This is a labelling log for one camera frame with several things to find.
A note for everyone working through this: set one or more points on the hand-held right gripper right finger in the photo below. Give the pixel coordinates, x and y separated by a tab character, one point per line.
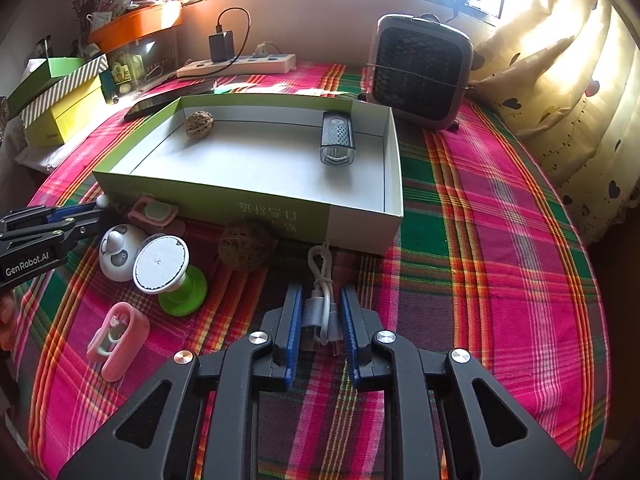
350	330

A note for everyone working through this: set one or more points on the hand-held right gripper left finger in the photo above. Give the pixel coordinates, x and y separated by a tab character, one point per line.
292	330

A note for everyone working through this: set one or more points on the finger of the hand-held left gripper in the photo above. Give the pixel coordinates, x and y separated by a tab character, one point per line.
70	212
90	225

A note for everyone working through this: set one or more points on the small white knob toy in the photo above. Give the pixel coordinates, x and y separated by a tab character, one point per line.
102	202

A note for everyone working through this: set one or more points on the white panda toy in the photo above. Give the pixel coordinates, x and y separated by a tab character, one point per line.
117	255

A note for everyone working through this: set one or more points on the green and white spool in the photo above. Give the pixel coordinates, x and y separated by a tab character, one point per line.
165	270

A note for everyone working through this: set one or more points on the green and white cardboard box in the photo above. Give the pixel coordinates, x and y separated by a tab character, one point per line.
250	160

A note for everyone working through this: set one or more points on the person's left hand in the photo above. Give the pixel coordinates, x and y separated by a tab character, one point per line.
5	320

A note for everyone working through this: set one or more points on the white plastic sheet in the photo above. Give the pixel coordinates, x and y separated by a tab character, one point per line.
30	160

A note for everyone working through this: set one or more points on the pink clip with green pad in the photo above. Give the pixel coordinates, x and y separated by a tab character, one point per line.
155	212

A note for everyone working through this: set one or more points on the brown walnut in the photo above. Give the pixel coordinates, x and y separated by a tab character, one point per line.
245	247
200	123

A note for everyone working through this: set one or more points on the yellow-green box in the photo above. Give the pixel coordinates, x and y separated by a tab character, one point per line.
60	115

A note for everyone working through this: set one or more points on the stack of green yellow boxes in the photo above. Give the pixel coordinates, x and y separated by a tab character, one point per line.
55	77

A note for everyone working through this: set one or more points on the black smartphone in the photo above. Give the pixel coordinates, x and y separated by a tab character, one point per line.
165	97

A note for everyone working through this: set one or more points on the glass tank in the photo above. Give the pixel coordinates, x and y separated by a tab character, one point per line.
140	60

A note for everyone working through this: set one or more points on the black bike light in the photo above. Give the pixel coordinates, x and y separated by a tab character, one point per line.
336	140

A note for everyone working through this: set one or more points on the white mug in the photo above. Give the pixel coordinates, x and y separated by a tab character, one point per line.
97	20

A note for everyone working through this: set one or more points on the orange plastic tray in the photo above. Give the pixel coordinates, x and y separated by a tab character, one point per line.
135	22

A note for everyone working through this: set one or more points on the white power strip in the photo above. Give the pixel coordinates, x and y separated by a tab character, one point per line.
240	65

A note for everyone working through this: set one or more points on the black charger adapter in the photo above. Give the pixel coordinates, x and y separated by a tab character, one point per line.
221	46

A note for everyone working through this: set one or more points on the white plug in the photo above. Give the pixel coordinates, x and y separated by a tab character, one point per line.
260	50

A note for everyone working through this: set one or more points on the grey desktop fan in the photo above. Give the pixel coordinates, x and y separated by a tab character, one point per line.
420	70

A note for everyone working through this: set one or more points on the cream heart-print curtain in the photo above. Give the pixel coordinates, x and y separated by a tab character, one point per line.
565	85

